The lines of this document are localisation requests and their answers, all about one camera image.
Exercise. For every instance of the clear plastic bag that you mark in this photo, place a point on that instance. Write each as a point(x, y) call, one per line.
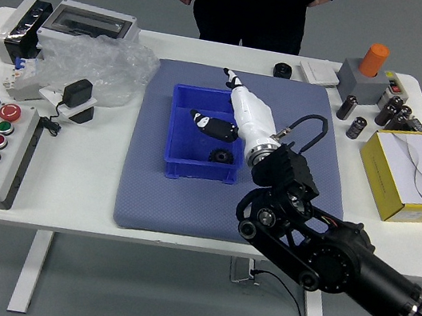
point(101, 62)

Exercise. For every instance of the grey distribution box clear cover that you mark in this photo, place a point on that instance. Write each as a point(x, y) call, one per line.
point(88, 21)

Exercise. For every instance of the grey block with hole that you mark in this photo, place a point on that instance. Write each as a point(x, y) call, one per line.
point(358, 87)

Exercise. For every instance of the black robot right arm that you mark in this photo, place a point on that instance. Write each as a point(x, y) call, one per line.
point(339, 260)

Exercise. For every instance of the white circuit breaker blue levers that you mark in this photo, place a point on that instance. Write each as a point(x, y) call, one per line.
point(16, 85)

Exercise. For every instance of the blue plastic box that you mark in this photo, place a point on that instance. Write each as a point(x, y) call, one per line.
point(185, 141)

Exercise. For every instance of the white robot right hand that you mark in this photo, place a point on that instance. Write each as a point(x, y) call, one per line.
point(252, 116)

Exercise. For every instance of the blue-grey mat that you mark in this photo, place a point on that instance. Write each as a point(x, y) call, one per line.
point(186, 210)

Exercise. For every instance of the black and white enclosure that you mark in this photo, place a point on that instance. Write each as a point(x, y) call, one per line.
point(16, 36)

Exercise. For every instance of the small black electronic component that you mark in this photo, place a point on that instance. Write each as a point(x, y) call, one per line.
point(417, 125)

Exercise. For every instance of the black power adapter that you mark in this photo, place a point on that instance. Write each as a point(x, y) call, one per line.
point(77, 91)

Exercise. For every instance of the dark cylindrical capacitor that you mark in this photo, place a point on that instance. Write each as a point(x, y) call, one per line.
point(389, 110)
point(405, 110)
point(347, 107)
point(396, 122)
point(356, 127)

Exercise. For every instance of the black round nut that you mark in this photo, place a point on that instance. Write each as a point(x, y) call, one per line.
point(282, 70)

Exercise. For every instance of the white wall switch plate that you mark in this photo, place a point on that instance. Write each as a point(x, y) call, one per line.
point(318, 72)

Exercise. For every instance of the white two-button switch box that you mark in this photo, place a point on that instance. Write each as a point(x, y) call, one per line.
point(395, 85)

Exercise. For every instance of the person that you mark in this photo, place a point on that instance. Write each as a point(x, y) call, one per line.
point(252, 11)

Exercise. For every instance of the orange cylinder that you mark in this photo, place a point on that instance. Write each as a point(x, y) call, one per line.
point(374, 59)

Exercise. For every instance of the grey under-table power box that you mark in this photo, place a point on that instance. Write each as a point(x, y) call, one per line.
point(241, 270)

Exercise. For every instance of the big black gear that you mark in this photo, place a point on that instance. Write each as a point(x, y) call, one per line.
point(220, 156)

